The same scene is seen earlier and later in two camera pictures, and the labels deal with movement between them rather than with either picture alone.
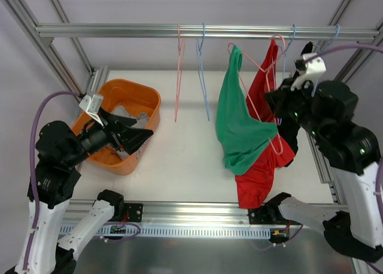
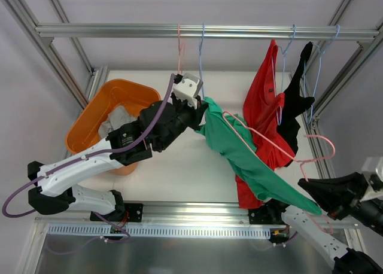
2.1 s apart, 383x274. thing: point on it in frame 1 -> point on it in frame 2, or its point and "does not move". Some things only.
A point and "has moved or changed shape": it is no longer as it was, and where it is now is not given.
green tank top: x=243 y=134 -> x=236 y=144
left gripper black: x=114 y=134 -> x=193 y=115
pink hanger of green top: x=257 y=111 has moved or changed shape
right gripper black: x=279 y=97 -> x=353 y=197
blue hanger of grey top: x=201 y=70 does not move
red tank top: x=254 y=185 does not move
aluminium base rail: x=168 y=213 does not move
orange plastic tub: x=136 y=97 does not move
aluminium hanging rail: x=365 y=34 does not move
